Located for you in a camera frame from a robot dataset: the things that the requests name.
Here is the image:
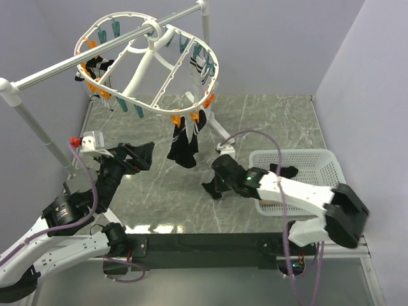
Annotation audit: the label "black sock in basket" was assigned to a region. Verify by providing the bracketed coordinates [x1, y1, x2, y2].
[269, 163, 299, 179]

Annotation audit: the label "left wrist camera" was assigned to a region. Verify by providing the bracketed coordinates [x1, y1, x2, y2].
[69, 131, 113, 157]

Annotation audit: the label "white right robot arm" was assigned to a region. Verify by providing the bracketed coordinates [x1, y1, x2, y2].
[212, 155, 370, 254]

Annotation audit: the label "orange pinched clothespin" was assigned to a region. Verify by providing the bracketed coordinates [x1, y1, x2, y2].
[170, 115, 181, 128]

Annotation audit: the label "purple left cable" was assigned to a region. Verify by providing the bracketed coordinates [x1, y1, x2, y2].
[0, 142, 147, 283]

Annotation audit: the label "plain black sock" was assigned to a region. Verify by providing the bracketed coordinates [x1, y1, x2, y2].
[201, 181, 231, 200]

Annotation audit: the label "orange clothespin holding sock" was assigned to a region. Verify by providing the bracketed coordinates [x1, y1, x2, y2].
[189, 111, 200, 124]

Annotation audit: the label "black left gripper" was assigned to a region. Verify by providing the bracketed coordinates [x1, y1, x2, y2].
[95, 141, 155, 210]

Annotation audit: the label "teal clothespin being pinched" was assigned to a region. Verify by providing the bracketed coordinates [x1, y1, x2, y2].
[192, 43, 203, 59]

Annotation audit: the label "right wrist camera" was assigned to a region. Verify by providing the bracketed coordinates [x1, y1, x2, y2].
[215, 143, 236, 159]

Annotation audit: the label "teal clothespin left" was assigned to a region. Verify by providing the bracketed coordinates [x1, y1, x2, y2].
[98, 28, 107, 44]

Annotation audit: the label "black and white striped sock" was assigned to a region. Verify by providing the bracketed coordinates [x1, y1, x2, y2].
[80, 56, 115, 79]

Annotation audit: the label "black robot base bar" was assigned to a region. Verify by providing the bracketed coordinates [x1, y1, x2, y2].
[115, 233, 284, 270]

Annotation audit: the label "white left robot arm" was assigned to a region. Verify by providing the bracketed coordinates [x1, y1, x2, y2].
[1, 138, 155, 303]

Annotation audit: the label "white sock black cuff stripes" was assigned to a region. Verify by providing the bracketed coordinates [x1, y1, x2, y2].
[189, 54, 212, 101]

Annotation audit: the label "beige cloth in basket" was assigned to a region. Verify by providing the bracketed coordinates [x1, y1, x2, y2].
[259, 200, 281, 206]

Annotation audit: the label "white metal drying rack stand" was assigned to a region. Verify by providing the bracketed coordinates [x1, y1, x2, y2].
[0, 0, 238, 224]

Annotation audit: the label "white round clip hanger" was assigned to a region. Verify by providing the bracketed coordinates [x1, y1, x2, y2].
[73, 2, 219, 116]

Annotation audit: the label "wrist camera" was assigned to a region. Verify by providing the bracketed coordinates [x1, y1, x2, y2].
[215, 143, 236, 159]
[69, 131, 113, 157]

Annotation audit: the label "white plastic laundry basket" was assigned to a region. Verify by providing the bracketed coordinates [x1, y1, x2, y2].
[248, 148, 347, 217]

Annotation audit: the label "teal clothespin front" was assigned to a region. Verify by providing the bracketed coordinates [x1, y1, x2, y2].
[134, 105, 144, 119]

